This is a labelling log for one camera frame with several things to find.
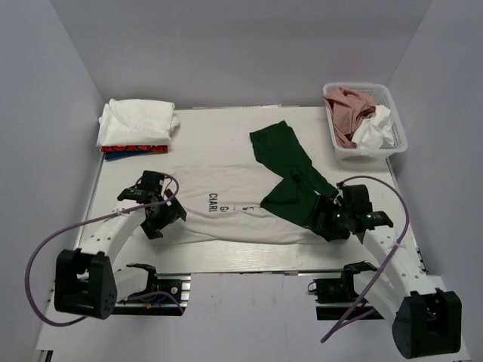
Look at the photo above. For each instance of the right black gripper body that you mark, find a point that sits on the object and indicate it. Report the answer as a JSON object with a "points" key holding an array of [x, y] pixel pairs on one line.
{"points": [[336, 220]]}

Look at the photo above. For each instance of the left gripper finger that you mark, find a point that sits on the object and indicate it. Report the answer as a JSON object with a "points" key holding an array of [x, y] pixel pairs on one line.
{"points": [[174, 211], [152, 229]]}

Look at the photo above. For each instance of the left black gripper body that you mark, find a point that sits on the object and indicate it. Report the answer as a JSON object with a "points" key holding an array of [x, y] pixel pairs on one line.
{"points": [[162, 213]]}

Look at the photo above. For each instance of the white green Charlie Brown t-shirt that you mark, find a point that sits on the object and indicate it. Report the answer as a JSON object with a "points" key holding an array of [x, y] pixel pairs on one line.
{"points": [[265, 191]]}

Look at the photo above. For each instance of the pink t-shirt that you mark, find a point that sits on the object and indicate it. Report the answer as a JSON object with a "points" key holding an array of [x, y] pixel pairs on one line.
{"points": [[348, 109]]}

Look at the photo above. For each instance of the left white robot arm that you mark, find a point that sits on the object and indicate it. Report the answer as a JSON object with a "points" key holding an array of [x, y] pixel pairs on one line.
{"points": [[86, 282]]}

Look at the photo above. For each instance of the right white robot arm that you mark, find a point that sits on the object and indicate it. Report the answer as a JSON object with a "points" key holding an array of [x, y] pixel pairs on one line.
{"points": [[424, 319]]}

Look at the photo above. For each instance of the folded red t-shirt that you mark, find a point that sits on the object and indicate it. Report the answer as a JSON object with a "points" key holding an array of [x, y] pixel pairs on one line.
{"points": [[162, 149]]}

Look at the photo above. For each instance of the folded blue t-shirt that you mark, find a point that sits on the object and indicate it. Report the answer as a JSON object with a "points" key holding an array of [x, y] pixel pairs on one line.
{"points": [[120, 155]]}

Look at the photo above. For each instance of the folded white t-shirt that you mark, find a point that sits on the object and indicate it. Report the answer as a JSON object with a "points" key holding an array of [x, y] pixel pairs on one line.
{"points": [[137, 122]]}

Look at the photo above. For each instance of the white plastic laundry basket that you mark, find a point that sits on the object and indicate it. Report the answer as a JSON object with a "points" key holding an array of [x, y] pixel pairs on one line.
{"points": [[382, 97]]}

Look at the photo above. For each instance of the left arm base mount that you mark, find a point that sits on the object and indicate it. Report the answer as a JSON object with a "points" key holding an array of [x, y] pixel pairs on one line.
{"points": [[158, 298]]}

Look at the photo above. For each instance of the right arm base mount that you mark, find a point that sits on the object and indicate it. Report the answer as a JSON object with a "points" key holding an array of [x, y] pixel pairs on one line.
{"points": [[331, 300]]}

